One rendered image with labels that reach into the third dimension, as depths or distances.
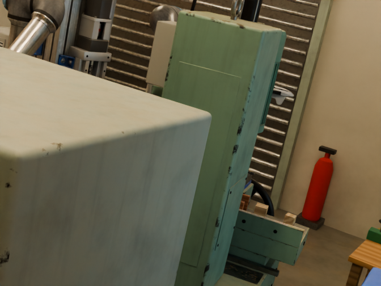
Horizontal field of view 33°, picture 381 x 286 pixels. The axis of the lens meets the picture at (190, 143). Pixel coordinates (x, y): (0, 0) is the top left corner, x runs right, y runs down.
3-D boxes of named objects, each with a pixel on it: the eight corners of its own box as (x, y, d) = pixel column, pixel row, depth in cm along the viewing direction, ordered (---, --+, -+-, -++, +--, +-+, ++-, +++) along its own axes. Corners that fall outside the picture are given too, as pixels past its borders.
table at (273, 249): (310, 235, 224) (314, 219, 223) (294, 266, 196) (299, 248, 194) (151, 184, 241) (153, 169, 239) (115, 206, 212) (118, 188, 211)
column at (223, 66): (224, 275, 189) (285, 29, 171) (200, 306, 168) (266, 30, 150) (154, 251, 195) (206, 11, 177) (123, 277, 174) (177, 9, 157)
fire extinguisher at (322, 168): (323, 224, 498) (344, 150, 484) (316, 230, 482) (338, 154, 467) (301, 216, 506) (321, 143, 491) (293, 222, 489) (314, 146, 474)
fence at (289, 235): (299, 246, 196) (304, 230, 194) (298, 248, 194) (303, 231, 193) (121, 188, 212) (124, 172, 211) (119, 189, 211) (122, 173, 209)
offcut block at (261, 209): (253, 214, 214) (255, 205, 213) (255, 211, 218) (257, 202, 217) (264, 218, 213) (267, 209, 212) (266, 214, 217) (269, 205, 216)
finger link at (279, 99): (291, 106, 264) (269, 100, 266) (294, 92, 262) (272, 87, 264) (289, 108, 261) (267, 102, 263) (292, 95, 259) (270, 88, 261)
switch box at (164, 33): (180, 85, 174) (192, 25, 170) (166, 88, 165) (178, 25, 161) (159, 79, 176) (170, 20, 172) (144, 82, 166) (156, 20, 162)
